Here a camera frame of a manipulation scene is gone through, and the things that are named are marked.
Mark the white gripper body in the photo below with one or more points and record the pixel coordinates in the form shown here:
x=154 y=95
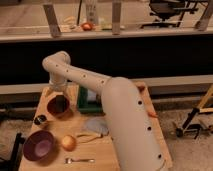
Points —
x=61 y=87

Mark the purple bowl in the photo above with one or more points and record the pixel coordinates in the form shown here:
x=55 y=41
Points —
x=38 y=145

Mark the red bowl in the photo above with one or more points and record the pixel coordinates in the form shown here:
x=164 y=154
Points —
x=51 y=107

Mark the grey blue cloth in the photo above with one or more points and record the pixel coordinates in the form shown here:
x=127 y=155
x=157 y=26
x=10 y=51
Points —
x=97 y=125

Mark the green rack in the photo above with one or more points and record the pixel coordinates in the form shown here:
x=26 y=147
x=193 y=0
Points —
x=88 y=101

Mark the black office chair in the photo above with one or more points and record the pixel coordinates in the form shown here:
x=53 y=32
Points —
x=169 y=13

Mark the orange carrot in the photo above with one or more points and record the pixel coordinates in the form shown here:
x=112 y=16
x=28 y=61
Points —
x=152 y=114

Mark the small black cup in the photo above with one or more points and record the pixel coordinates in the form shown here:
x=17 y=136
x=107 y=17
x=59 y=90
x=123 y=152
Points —
x=40 y=120

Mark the yellow apple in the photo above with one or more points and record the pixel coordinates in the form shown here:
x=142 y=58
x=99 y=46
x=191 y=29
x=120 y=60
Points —
x=68 y=142

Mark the red apple on shelf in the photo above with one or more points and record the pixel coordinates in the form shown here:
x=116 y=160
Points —
x=87 y=26

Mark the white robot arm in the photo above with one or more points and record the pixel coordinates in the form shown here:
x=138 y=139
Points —
x=129 y=125

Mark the silver fork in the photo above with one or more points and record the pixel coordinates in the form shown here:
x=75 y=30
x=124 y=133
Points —
x=70 y=160

